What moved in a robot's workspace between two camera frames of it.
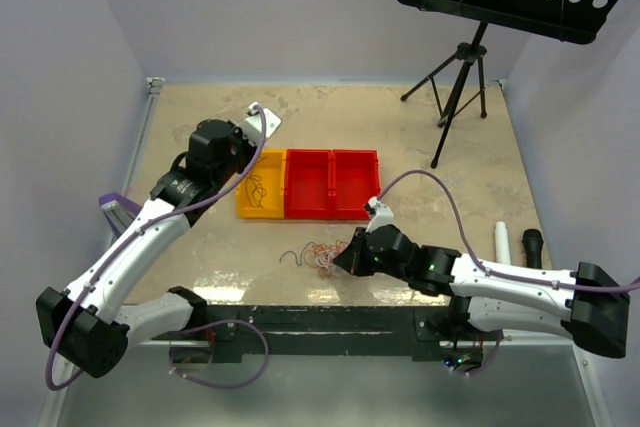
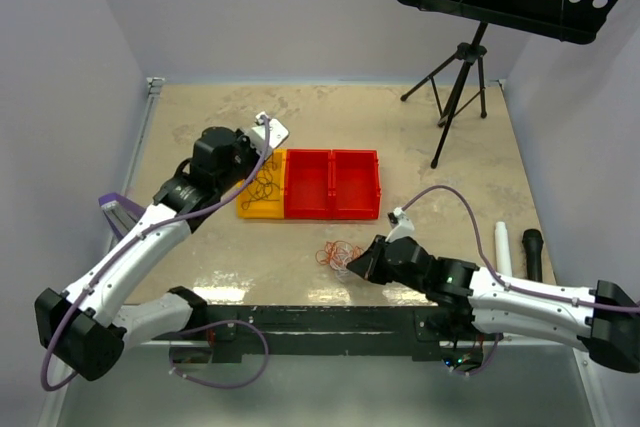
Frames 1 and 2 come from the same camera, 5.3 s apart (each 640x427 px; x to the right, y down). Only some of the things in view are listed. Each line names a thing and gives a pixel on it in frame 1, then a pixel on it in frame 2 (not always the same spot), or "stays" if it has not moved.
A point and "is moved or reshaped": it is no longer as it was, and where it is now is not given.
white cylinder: x=502 y=247 stays
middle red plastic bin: x=308 y=186 stays
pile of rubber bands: x=255 y=191 is moved or reshaped
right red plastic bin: x=355 y=180 stays
